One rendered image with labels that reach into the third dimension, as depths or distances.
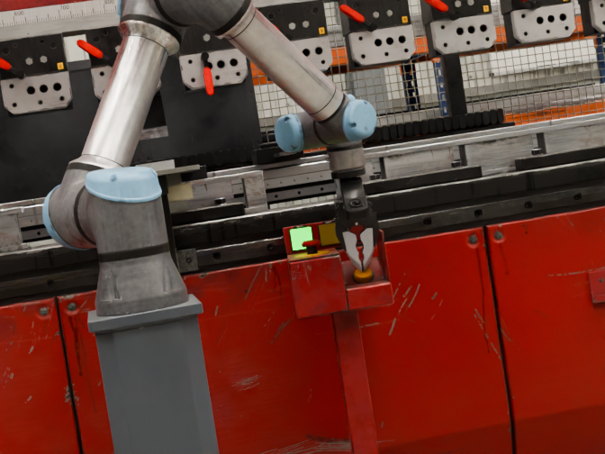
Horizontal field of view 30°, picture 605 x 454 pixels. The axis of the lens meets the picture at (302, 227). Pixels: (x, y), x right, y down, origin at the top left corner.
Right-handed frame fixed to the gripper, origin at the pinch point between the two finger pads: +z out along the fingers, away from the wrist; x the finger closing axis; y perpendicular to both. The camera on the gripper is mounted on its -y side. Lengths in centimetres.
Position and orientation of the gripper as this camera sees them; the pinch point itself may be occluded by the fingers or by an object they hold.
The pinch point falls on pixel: (362, 266)
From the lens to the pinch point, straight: 234.8
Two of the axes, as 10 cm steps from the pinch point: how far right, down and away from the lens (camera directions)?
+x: -9.9, 1.5, -0.3
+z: 1.5, 9.8, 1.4
